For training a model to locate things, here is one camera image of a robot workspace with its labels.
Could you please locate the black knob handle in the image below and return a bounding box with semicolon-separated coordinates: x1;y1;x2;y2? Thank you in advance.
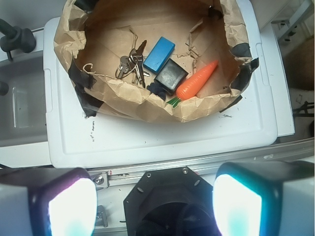
0;19;36;62

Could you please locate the black octagonal mount plate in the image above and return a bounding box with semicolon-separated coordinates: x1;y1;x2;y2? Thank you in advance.
124;167;220;236

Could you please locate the blue rectangular block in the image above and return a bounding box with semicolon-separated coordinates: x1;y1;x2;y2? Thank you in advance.
143;37;175;74

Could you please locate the black rectangular block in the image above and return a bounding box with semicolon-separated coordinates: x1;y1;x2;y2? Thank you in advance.
154;59;189;95

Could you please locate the aluminium extrusion rail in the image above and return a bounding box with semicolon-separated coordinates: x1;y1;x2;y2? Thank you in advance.
87;138;315;189

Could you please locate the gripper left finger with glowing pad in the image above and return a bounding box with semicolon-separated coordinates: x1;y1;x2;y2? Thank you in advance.
0;168;97;236

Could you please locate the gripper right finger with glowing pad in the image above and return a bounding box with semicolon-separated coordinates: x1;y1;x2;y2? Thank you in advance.
212;161;315;236

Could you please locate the white plastic bin lid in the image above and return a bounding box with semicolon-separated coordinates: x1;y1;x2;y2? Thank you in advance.
43;0;278;168

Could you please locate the orange plastic carrot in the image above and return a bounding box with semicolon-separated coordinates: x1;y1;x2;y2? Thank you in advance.
167;60;219;108

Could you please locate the clear plastic container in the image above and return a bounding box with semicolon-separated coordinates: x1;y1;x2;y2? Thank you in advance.
0;51;47;147

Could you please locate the bunch of metal keys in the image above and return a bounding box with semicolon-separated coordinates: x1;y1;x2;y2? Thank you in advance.
115;40;150;89

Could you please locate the crumpled brown paper bag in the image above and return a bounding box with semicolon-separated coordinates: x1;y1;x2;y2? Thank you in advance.
54;0;259;123

